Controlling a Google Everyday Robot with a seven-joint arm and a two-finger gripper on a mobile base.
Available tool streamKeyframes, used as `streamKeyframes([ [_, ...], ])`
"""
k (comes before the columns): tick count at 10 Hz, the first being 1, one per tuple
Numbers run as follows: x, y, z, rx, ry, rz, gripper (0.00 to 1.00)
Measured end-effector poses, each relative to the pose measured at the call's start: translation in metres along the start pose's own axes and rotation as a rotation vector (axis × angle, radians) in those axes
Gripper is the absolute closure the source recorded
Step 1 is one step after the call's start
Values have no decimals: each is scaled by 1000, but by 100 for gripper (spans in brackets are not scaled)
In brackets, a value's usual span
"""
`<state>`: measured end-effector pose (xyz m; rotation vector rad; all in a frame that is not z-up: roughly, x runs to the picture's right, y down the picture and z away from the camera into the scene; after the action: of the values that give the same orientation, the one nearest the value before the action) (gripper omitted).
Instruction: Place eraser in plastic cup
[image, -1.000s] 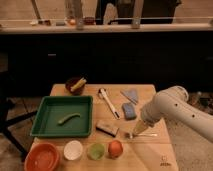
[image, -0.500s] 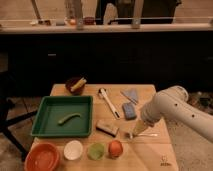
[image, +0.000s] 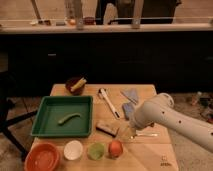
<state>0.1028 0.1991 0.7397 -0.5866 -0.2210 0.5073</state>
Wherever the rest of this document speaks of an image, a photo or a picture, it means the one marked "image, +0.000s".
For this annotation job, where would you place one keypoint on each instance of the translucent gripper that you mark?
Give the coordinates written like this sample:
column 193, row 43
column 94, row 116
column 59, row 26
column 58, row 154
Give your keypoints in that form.
column 126, row 132

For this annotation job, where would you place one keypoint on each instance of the wooden chalkboard eraser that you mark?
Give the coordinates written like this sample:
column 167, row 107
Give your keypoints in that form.
column 106, row 128

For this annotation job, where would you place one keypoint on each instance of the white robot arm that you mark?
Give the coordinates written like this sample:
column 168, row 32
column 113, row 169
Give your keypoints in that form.
column 160, row 109

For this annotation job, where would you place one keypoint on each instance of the orange plastic cup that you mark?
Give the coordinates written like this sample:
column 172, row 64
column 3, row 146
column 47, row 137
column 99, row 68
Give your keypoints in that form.
column 115, row 149

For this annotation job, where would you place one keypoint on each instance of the green plastic cup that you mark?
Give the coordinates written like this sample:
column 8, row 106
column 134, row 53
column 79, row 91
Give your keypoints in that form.
column 96, row 151

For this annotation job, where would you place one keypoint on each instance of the white plastic cup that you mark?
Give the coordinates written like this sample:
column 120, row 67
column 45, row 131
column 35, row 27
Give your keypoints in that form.
column 73, row 150

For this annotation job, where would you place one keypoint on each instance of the silver fork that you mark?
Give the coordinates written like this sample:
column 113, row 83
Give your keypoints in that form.
column 144, row 135

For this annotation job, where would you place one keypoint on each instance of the blue sponge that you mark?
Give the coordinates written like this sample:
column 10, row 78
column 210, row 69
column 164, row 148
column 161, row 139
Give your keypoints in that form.
column 128, row 109

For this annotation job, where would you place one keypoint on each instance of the grey folded cloth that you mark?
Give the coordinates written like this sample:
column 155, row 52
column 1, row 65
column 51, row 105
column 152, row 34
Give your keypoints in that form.
column 131, row 94

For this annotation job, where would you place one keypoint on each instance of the green bean toy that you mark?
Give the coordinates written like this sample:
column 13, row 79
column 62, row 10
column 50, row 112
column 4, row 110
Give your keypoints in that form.
column 66, row 118

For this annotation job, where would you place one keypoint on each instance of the yellow corn toy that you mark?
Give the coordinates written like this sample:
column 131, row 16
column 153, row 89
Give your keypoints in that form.
column 79, row 84

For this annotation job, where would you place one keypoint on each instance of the green plastic tray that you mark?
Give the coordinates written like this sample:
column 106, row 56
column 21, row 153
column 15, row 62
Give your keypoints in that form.
column 53, row 108

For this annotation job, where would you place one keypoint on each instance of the dark red bowl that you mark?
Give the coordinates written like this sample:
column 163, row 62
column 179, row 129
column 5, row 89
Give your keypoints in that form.
column 70, row 82

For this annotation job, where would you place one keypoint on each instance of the orange plastic bowl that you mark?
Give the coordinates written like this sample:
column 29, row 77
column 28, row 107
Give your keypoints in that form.
column 42, row 157

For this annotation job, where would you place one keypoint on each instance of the black cabinet counter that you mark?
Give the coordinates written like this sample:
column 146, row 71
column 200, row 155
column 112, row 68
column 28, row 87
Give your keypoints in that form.
column 172, row 57

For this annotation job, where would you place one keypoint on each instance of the black office chair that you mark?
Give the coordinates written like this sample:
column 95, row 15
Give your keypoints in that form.
column 5, row 106

